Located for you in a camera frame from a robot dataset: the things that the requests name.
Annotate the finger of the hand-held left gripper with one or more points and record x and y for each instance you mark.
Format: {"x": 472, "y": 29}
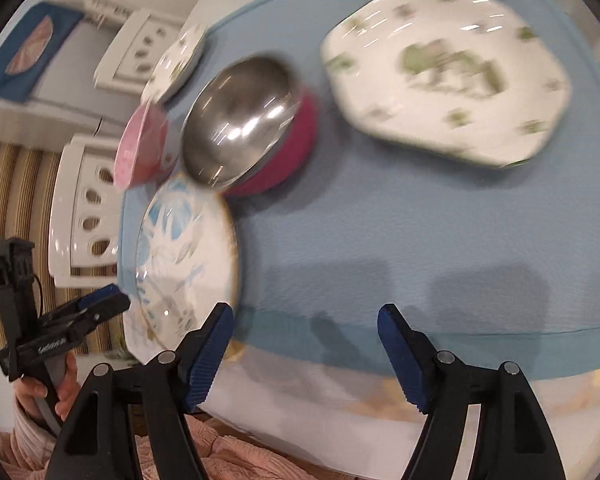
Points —
{"x": 111, "y": 307}
{"x": 100, "y": 293}

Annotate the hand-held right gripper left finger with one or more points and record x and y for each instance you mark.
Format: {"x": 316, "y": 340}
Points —
{"x": 211, "y": 352}

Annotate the white plate with blue pattern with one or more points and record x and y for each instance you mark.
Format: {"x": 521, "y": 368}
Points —
{"x": 185, "y": 255}

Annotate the blue mat with orange pattern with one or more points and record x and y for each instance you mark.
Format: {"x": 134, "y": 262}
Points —
{"x": 30, "y": 47}

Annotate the small white floral plate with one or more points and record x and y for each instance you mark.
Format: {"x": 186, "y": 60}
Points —
{"x": 177, "y": 62}

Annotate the person's left forearm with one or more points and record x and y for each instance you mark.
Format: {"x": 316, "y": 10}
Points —
{"x": 27, "y": 440}

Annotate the pink bowl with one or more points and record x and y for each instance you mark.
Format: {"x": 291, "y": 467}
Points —
{"x": 141, "y": 147}

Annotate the large white floral plate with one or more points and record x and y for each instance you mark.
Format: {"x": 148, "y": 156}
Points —
{"x": 445, "y": 75}

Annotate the light blue placemat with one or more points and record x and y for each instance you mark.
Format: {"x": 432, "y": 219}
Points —
{"x": 380, "y": 220}

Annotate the person's pink clothing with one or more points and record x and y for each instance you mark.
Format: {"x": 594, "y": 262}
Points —
{"x": 260, "y": 460}

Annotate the magenta steel bowl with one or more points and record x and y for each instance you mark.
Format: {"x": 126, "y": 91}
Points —
{"x": 245, "y": 125}

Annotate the person's left hand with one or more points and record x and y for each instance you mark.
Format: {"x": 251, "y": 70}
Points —
{"x": 69, "y": 391}

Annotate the white chair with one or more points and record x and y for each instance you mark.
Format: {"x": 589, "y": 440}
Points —
{"x": 125, "y": 47}
{"x": 67, "y": 195}

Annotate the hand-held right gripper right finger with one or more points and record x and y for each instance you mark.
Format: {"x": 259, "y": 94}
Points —
{"x": 401, "y": 357}

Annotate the striped beige rug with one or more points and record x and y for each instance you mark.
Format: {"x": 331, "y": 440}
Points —
{"x": 15, "y": 195}

